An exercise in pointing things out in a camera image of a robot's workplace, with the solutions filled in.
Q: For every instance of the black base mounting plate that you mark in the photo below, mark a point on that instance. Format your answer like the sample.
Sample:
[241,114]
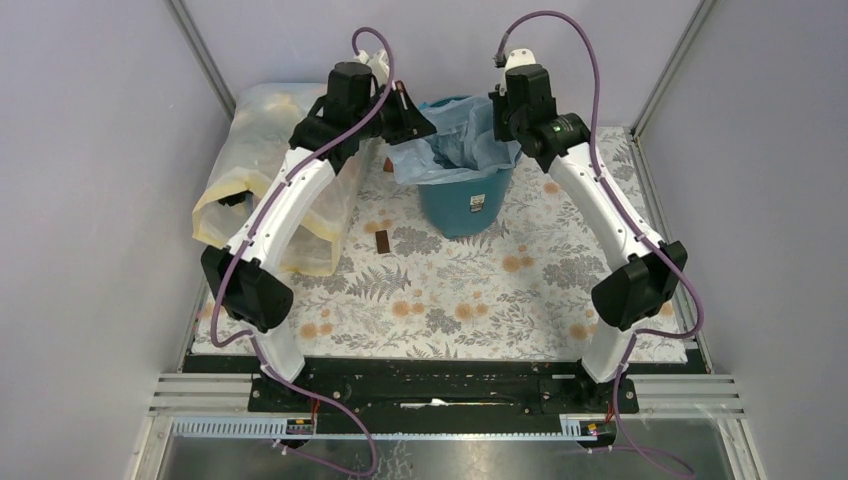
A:
[429,397]

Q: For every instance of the floral patterned table mat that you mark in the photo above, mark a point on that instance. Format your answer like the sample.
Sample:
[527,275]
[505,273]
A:
[520,289]

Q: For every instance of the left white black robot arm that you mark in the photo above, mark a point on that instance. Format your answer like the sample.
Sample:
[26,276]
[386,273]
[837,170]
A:
[362,101]

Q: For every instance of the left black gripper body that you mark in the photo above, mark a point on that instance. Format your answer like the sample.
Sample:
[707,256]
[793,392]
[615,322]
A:
[390,118]

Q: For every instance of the light blue plastic trash bag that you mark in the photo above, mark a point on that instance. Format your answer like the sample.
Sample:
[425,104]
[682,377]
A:
[462,148]

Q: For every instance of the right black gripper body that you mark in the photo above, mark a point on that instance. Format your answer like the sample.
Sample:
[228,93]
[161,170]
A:
[502,111]

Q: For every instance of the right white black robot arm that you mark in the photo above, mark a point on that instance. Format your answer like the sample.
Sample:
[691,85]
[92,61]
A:
[643,265]

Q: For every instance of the large translucent stuffed bag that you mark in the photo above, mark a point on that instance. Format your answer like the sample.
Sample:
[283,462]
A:
[250,158]

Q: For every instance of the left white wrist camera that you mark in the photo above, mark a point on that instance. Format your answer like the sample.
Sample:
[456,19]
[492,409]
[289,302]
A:
[378,63]

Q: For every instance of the small dark brown block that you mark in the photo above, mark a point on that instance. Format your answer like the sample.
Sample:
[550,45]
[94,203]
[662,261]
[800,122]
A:
[382,242]

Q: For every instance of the teal plastic trash bin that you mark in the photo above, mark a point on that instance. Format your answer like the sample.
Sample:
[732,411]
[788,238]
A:
[465,208]

